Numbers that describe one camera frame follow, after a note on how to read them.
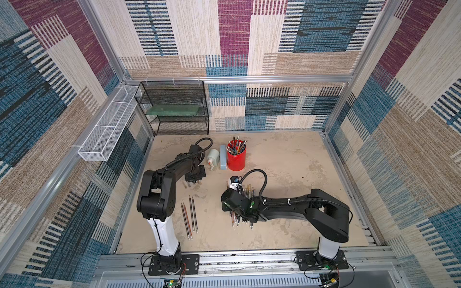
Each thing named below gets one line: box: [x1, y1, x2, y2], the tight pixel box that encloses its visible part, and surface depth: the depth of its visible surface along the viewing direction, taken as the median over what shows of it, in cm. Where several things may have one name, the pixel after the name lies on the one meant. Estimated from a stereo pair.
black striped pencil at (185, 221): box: [180, 202, 191, 240], surface depth 87 cm
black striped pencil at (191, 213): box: [188, 195, 196, 233], surface depth 89 cm
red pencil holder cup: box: [225, 139, 247, 172], surface depth 98 cm
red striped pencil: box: [183, 202, 194, 240], surface depth 86 cm
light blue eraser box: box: [219, 144, 227, 170], surface depth 102 cm
